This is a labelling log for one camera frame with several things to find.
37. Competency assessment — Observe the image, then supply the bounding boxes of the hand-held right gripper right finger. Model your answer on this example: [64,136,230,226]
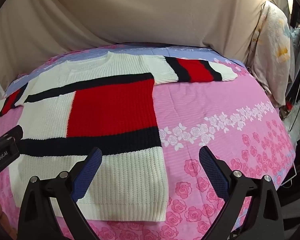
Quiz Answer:
[199,145,285,240]

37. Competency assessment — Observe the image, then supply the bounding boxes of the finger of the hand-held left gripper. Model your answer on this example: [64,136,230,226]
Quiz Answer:
[0,125,24,142]

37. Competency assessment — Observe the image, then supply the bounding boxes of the pale floral hanging quilt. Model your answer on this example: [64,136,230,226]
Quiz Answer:
[247,1,296,108]

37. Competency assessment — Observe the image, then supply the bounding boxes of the pink floral bed sheet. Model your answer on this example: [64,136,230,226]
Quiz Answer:
[0,42,298,240]

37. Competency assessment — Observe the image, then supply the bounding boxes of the beige cloth backdrop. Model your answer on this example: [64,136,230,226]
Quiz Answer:
[0,0,293,100]

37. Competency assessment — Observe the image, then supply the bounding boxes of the white red black knit sweater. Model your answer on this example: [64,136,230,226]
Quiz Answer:
[0,51,238,222]

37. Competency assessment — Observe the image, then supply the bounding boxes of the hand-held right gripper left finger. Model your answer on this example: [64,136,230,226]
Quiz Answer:
[17,147,103,240]

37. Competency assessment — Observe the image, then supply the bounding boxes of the white flat tablet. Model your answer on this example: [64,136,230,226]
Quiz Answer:
[281,164,298,188]

